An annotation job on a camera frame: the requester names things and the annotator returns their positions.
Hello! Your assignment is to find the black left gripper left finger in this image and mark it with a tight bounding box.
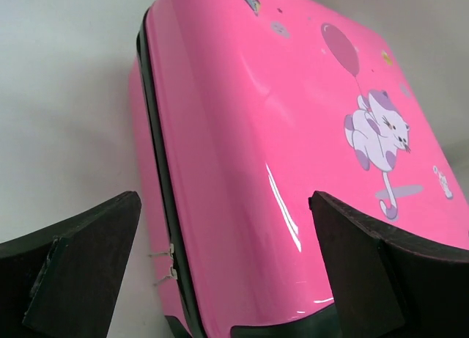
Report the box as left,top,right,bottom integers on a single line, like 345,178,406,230
1,191,141,337

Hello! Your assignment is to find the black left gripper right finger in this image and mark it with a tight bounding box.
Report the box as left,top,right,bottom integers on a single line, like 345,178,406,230
309,191,468,337

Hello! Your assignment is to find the pink suitcase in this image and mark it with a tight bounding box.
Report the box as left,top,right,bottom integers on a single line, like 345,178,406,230
129,0,468,337

